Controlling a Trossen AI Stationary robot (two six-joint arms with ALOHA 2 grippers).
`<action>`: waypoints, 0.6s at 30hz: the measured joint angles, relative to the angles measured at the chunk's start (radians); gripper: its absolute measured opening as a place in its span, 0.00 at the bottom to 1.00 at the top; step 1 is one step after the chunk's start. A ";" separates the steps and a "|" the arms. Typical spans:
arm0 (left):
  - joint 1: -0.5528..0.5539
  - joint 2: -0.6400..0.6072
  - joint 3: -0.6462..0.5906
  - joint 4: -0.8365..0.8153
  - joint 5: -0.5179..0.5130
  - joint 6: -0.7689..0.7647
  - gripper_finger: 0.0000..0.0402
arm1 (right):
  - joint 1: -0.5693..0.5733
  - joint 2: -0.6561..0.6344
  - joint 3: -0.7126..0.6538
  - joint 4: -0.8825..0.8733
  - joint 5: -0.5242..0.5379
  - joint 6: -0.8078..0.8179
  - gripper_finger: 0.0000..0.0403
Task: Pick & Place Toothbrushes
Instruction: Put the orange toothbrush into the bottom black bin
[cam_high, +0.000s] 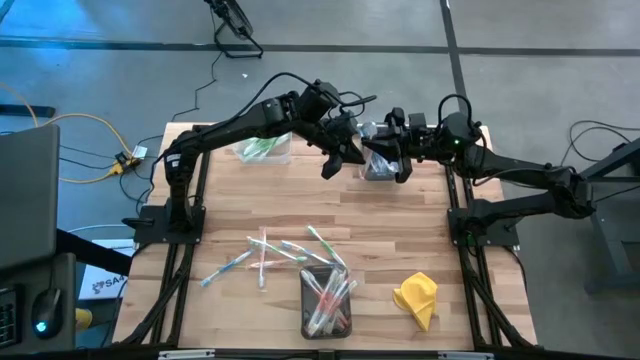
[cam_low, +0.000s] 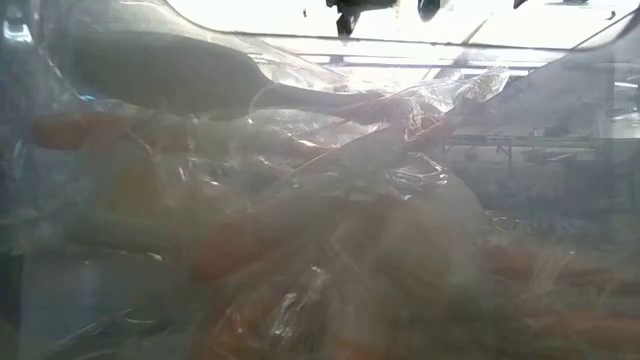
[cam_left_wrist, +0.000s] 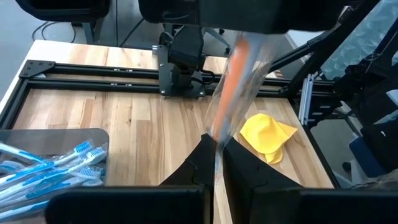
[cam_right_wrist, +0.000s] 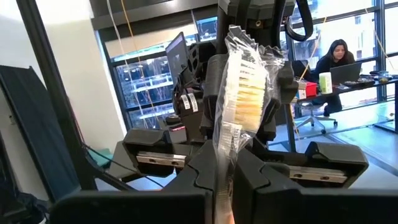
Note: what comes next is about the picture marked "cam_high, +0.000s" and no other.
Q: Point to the white printed cardboard box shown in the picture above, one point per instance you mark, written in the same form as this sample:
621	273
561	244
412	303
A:
107	282

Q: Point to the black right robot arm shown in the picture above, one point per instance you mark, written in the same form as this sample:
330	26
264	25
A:
525	175

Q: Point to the yellow cloth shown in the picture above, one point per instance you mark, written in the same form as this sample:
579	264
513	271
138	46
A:
417	297

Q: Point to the black side table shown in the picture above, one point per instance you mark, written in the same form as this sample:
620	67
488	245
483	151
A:
615	210

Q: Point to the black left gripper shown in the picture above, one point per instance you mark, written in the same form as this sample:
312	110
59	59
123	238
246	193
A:
335	132

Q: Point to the silver aluminium post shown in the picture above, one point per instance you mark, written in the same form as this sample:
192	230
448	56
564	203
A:
185	354
465	355

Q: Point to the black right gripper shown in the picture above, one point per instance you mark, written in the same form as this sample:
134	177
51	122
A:
450	140

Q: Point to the black aluminium table frame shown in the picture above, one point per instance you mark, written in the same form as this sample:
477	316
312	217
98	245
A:
225	129

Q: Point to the large dark grey panel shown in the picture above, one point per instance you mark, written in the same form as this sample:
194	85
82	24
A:
27	195

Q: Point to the black backlit keyboard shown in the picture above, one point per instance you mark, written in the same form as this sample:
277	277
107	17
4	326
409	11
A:
7	317

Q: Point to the blue toothbrush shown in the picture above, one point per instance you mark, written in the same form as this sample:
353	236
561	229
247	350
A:
369	131
227	266
305	251
380	164

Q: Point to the white power adapter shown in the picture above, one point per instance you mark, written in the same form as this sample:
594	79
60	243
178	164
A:
140	151

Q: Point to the clear plastic bin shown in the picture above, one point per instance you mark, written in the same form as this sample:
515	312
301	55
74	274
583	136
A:
277	157
306	325

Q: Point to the black computer mouse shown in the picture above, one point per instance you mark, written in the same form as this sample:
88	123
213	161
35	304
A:
47	312

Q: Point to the green toothbrush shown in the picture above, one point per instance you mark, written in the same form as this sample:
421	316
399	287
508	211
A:
327	246
277	248
255	151
265	144

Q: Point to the black flat floor bar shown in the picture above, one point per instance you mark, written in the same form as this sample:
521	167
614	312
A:
25	111

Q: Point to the dark grey desk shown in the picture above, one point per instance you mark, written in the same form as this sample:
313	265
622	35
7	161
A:
67	300

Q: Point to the small yellow object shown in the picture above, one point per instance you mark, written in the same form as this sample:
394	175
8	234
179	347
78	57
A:
82	318

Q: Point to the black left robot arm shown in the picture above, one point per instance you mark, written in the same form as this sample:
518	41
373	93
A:
225	130

